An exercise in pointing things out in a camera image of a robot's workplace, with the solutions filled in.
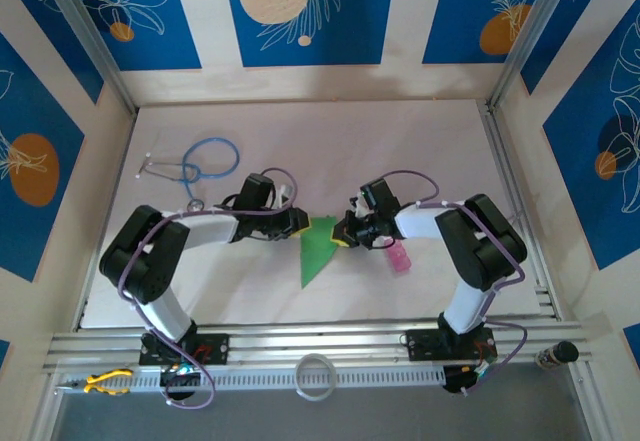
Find green paper sheet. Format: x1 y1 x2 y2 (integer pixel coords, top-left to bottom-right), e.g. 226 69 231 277
298 214 339 291

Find blue stethoscope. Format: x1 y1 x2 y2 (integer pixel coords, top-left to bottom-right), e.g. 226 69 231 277
134 135 241 214

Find small green circuit board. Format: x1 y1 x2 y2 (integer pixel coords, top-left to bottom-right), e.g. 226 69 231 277
469 360 499 380

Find small bottle black cap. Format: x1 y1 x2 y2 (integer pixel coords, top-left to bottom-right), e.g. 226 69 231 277
535 340 580 370

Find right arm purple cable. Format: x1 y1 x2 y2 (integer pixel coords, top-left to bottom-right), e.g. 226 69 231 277
379 169 530 397

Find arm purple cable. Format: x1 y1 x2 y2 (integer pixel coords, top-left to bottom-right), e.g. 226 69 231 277
118 167 300 410
379 169 530 397

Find aluminium mounting rail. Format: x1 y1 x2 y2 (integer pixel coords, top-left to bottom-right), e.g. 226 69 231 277
42 318 596 377

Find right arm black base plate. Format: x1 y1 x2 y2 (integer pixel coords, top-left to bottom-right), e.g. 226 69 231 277
405 328 499 362

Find white tape ring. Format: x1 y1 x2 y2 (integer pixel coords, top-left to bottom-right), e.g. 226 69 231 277
293 353 335 402

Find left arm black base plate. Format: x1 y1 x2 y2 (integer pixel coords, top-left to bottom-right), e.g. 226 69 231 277
138 331 231 367

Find aluminium table side rail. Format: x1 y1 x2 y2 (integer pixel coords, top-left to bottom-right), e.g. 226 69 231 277
477 100 561 320

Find white slotted cable duct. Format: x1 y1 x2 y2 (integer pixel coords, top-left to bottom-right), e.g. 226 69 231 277
59 364 447 396

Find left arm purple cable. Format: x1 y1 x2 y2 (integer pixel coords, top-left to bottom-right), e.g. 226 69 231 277
118 167 300 410

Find yellow handled pliers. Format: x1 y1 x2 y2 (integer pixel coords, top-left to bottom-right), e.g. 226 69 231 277
54 368 135 396

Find aluminium frame post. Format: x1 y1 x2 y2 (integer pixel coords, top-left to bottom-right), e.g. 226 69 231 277
34 0 139 117
487 0 576 112

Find aluminium frame leg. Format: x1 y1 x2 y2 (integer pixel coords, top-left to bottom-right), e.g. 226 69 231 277
27 385 64 441
569 363 604 441

